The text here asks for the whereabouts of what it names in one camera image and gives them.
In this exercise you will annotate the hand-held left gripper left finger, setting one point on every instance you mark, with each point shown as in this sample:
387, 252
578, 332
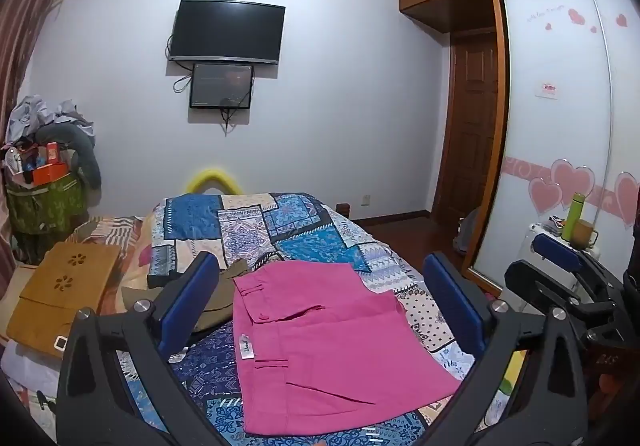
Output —
187, 298

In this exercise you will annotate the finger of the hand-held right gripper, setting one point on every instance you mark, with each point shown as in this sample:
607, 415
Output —
557, 248
540, 283

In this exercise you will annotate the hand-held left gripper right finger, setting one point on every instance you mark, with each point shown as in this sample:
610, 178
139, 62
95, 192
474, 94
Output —
452, 301

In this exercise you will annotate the pink pants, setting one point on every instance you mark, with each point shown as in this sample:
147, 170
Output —
325, 351

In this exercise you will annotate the olive green pants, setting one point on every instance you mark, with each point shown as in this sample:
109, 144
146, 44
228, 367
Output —
225, 298

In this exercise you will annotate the brown cup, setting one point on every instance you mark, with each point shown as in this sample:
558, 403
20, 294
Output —
584, 233

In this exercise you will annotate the green bottle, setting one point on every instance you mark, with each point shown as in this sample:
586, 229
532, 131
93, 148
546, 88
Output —
573, 216

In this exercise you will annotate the grey bag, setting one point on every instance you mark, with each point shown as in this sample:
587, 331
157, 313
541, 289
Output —
465, 231

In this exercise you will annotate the yellow fleece blanket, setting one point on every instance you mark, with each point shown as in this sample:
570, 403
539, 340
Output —
515, 368

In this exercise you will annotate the wardrobe with heart stickers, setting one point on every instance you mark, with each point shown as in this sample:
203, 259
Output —
550, 136

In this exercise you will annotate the yellow foam arch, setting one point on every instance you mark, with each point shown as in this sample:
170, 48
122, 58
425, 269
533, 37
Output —
212, 175

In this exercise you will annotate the wooden lap desk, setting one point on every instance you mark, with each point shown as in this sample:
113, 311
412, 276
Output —
55, 296

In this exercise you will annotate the brown wooden door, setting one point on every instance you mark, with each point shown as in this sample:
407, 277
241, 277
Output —
472, 126

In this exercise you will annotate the white cloth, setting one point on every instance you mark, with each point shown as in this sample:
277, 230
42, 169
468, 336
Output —
27, 366

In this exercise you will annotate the grey neck pillow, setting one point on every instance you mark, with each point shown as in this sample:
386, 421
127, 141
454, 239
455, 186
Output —
85, 151

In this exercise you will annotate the orange box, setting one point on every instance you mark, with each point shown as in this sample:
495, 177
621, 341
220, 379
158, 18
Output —
50, 172

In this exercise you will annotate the small black monitor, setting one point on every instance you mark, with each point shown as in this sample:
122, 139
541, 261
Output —
220, 86

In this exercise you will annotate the pile of grey clothes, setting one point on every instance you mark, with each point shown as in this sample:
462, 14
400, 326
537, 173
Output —
35, 114

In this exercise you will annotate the striped curtain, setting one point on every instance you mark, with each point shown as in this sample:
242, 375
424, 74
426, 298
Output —
25, 26

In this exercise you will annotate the wooden bed post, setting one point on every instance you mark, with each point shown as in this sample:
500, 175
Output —
343, 210

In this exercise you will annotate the black wall television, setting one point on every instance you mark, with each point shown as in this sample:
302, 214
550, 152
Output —
227, 31

